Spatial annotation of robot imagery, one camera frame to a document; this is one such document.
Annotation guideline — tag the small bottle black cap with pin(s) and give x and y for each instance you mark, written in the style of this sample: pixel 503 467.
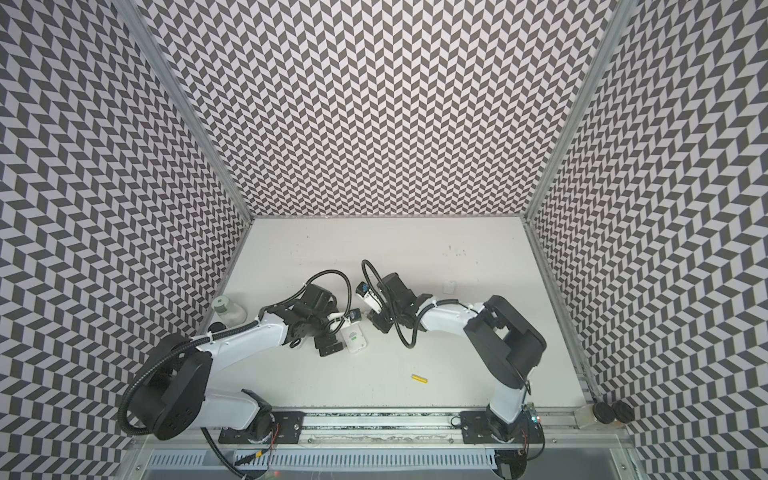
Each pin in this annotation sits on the small bottle black cap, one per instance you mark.
pixel 216 327

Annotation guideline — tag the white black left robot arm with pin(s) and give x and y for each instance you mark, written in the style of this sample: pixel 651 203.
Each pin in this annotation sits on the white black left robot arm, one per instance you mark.
pixel 172 392

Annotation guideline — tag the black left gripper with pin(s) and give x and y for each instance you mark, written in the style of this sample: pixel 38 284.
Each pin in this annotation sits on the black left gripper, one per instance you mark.
pixel 323 345

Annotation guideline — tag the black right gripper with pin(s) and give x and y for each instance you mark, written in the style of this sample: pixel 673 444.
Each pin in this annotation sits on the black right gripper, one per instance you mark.
pixel 379 319

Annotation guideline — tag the clear glass jar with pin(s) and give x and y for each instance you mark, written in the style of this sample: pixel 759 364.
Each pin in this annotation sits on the clear glass jar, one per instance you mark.
pixel 228 312

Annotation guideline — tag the aluminium corner post right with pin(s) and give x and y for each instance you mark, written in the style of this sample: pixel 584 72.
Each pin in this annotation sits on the aluminium corner post right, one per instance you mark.
pixel 617 24

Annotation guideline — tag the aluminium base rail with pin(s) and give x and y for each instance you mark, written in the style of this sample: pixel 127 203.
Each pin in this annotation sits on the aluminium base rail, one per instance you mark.
pixel 419 428

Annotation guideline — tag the black round knob pair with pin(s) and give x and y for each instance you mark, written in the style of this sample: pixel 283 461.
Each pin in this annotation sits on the black round knob pair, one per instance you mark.
pixel 616 413

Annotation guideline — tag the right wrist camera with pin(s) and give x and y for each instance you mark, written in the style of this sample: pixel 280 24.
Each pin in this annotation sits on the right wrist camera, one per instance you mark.
pixel 368 296

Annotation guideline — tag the aluminium corner post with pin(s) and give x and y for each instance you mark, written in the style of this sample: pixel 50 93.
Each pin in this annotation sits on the aluminium corner post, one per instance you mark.
pixel 129 13
pixel 617 24

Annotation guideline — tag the white remote green buttons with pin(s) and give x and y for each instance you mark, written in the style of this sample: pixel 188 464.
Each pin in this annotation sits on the white remote green buttons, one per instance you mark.
pixel 353 338

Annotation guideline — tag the aluminium corner post left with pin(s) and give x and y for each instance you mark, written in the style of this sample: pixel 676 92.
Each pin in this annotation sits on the aluminium corner post left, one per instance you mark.
pixel 129 13

